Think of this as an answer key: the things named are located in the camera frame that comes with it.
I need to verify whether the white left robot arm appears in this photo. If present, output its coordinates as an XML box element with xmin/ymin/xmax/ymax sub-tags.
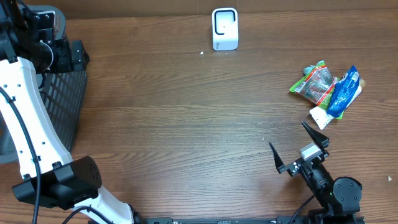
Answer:
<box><xmin>1</xmin><ymin>1</ymin><xmax>141</xmax><ymax>223</ymax></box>

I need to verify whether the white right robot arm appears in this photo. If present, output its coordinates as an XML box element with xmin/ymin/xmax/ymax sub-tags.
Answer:
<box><xmin>269</xmin><ymin>121</ymin><xmax>364</xmax><ymax>223</ymax></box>

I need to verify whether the green snack bag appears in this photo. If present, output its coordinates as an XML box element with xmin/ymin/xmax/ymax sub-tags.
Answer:
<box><xmin>289</xmin><ymin>64</ymin><xmax>340</xmax><ymax>111</ymax></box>

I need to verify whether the white barcode scanner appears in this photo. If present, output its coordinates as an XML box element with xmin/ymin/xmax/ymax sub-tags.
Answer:
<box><xmin>211</xmin><ymin>7</ymin><xmax>239</xmax><ymax>51</ymax></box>

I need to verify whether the white bamboo print tube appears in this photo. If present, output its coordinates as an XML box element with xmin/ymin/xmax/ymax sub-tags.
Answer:
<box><xmin>309</xmin><ymin>79</ymin><xmax>366</xmax><ymax>130</ymax></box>

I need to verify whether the dark grey plastic basket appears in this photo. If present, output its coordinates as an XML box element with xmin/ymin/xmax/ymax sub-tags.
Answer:
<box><xmin>0</xmin><ymin>4</ymin><xmax>90</xmax><ymax>164</ymax></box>

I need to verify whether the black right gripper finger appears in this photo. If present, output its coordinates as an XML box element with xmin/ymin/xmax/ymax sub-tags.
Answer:
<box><xmin>269</xmin><ymin>142</ymin><xmax>284</xmax><ymax>171</ymax></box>
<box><xmin>302</xmin><ymin>121</ymin><xmax>330</xmax><ymax>149</ymax></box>

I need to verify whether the mint green wipes pack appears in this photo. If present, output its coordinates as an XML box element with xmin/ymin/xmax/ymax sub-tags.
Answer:
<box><xmin>303</xmin><ymin>60</ymin><xmax>325</xmax><ymax>76</ymax></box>

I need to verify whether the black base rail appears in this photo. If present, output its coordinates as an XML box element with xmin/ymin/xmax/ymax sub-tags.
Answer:
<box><xmin>88</xmin><ymin>215</ymin><xmax>366</xmax><ymax>224</ymax></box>

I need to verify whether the blue Oreo cookie pack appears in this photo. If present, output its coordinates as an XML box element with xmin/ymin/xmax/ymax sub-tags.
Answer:
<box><xmin>326</xmin><ymin>65</ymin><xmax>363</xmax><ymax>118</ymax></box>

